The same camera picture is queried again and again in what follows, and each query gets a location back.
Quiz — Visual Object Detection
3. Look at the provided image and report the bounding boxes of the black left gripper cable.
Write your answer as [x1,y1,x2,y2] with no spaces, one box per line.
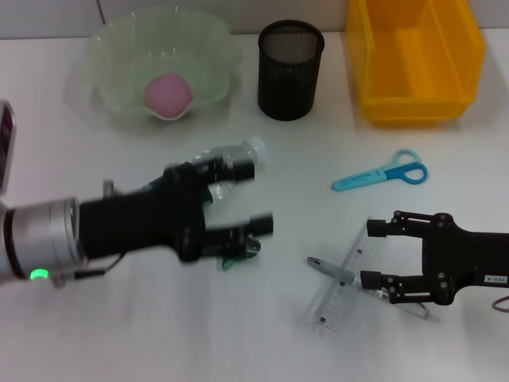
[51,253,125,286]

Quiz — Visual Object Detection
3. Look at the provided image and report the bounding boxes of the clear green-label water bottle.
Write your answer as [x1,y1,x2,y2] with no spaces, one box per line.
[146,134,270,209]

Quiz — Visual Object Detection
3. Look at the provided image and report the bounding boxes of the pink peach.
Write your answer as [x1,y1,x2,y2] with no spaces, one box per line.
[143,72,195,119]

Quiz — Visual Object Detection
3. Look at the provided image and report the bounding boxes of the green plastic wrapper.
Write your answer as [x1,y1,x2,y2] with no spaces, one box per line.
[216,234,263,273]

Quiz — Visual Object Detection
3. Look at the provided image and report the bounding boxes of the translucent green fruit plate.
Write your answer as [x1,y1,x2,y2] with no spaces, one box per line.
[65,4,243,134]

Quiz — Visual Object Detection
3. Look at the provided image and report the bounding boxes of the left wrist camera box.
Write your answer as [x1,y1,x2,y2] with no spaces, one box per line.
[0,100,17,194]

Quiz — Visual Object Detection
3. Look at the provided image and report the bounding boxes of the clear plastic ruler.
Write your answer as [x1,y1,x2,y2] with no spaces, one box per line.
[316,225,383,333]

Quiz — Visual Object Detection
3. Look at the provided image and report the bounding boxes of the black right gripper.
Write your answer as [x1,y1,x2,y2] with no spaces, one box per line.
[359,209,509,307]

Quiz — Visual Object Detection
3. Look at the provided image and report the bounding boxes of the yellow plastic bin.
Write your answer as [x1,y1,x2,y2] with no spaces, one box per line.
[344,0,487,128]

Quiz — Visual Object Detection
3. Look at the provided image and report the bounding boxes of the clear grey pen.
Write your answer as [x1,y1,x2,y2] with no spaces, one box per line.
[306,256,441,322]

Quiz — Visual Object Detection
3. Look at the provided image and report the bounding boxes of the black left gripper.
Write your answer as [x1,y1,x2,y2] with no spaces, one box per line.
[77,153,275,264]

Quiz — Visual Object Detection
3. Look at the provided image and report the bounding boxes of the blue capped scissors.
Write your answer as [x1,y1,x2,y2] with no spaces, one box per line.
[332,148,429,193]

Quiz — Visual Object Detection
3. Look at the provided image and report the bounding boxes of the black mesh pen holder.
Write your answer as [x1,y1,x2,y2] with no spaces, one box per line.
[257,20,326,122]

